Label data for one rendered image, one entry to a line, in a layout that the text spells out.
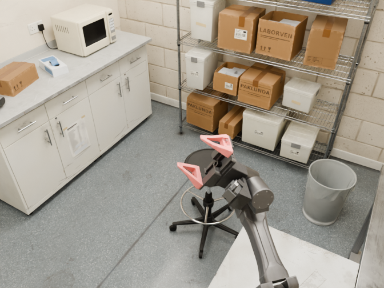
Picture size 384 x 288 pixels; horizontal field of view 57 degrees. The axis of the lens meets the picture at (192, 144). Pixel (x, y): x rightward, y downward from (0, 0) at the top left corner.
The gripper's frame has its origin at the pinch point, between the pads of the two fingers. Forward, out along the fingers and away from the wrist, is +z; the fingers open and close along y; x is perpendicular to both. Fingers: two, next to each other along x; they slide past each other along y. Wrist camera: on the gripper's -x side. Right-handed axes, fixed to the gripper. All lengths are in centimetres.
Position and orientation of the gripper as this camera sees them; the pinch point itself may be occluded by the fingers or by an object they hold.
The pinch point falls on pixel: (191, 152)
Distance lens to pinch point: 83.6
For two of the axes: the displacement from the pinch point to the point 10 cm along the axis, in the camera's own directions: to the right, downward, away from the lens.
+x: -1.1, -6.2, 7.8
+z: -8.1, -3.9, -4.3
